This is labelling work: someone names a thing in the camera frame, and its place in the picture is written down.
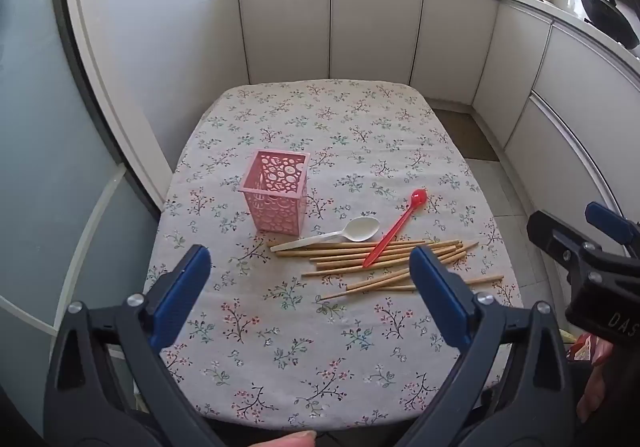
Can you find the red plastic spoon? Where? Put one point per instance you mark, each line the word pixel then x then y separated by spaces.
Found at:
pixel 417 198

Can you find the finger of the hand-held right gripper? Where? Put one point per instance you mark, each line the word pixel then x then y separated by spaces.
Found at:
pixel 607 221
pixel 557 237

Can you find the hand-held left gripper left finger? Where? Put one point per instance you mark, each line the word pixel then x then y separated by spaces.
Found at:
pixel 180 294

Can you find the frosted glass sliding door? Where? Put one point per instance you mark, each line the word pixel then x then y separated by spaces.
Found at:
pixel 40 127

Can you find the row of white cabinet doors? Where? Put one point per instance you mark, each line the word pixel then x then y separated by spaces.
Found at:
pixel 370 17

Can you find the black wok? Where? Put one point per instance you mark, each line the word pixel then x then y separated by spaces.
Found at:
pixel 615 17

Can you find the orange snack packet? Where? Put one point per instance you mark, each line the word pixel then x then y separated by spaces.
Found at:
pixel 582 349

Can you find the floral tablecloth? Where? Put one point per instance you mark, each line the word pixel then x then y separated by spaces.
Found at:
pixel 325 137

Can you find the person's right hand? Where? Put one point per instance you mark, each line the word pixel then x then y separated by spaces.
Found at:
pixel 597 387

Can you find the white plastic spoon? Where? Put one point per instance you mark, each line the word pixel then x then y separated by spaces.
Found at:
pixel 362 229

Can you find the person's left hand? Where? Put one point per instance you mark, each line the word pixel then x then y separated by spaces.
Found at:
pixel 287 441

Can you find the pink perforated plastic basket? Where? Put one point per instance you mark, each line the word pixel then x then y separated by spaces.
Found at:
pixel 272 197

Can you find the pile of wooden chopsticks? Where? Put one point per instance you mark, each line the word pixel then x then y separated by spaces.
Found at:
pixel 330 254

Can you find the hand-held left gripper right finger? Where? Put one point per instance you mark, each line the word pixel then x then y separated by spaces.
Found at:
pixel 440 299

